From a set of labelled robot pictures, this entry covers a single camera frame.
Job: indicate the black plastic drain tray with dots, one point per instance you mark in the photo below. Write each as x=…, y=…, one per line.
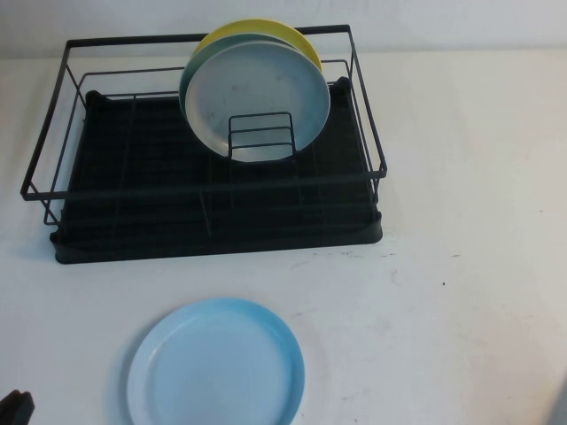
x=177, y=239

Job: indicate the light blue plate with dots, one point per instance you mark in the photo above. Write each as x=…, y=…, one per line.
x=212, y=363

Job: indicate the yellow plate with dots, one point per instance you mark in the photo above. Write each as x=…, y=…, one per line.
x=266, y=28

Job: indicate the grey plate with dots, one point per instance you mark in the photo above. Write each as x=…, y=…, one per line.
x=248, y=88

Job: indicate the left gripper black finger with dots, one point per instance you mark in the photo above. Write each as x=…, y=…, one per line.
x=27, y=405
x=11, y=409

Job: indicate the teal plate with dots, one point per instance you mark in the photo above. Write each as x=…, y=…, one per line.
x=208, y=51

